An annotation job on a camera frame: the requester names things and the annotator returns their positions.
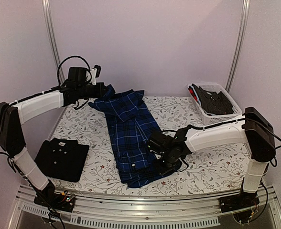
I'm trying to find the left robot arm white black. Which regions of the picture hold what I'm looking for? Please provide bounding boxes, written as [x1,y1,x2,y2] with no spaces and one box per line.
[0,65,106,207]

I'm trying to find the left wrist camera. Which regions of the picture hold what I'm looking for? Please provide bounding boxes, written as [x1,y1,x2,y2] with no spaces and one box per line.
[88,64,101,85]

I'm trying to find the folded black polo shirt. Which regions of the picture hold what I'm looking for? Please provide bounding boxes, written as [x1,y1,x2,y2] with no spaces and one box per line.
[34,138,89,183]

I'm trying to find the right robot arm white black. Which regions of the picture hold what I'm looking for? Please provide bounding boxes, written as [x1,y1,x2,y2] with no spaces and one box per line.
[147,107,276,208]

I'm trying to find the aluminium front rail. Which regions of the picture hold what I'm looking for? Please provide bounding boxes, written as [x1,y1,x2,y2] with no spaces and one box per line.
[8,185,281,229]

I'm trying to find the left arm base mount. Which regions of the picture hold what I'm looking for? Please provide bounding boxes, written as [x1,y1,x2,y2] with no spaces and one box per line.
[34,190,76,212]

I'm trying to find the dark striped shirt in basket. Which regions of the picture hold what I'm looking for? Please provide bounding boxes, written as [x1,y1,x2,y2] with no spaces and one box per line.
[192,84,234,116]

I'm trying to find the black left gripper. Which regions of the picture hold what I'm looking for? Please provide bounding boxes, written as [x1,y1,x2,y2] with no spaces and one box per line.
[77,82,108,99]

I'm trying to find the left aluminium frame post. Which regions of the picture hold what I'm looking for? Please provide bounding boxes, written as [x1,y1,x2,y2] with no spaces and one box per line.
[42,0,60,68]

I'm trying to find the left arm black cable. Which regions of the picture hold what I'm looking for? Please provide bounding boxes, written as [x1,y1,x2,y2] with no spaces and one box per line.
[56,56,91,84]

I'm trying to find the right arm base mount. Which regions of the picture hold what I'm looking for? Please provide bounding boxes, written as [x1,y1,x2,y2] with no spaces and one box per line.
[218,193,259,224]

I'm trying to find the white plastic laundry basket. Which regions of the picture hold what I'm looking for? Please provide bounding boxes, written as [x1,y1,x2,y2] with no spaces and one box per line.
[187,82,242,125]

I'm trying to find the blue plaid long sleeve shirt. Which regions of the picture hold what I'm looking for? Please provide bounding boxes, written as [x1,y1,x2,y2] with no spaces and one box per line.
[87,83,183,189]

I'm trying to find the floral patterned table mat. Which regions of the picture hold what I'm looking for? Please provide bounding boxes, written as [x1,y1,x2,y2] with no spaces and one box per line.
[52,106,249,197]

